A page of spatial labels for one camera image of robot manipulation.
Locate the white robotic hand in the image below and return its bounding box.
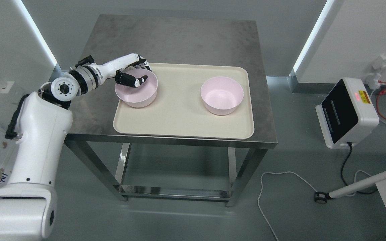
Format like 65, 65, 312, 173
100, 53, 152, 88

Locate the pink bowl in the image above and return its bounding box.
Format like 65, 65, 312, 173
115, 69, 158, 108
200, 76, 245, 116

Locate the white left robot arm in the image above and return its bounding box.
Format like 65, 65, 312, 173
0, 53, 151, 241

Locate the stainless steel table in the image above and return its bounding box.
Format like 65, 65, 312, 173
65, 15, 278, 207

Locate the beige plastic tray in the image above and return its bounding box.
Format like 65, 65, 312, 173
113, 63, 254, 139

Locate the white black box device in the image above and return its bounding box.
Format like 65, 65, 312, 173
315, 77, 380, 149

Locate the white stand leg with caster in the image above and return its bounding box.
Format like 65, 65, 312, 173
314, 171, 386, 204

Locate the white wall switch box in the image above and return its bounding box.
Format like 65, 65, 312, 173
0, 81, 15, 94

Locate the white floor cable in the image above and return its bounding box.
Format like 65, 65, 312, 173
258, 172, 318, 241

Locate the black power cable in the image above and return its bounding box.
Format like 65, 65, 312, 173
340, 142, 378, 195

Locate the white wall socket plug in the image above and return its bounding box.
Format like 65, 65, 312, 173
365, 55, 386, 91

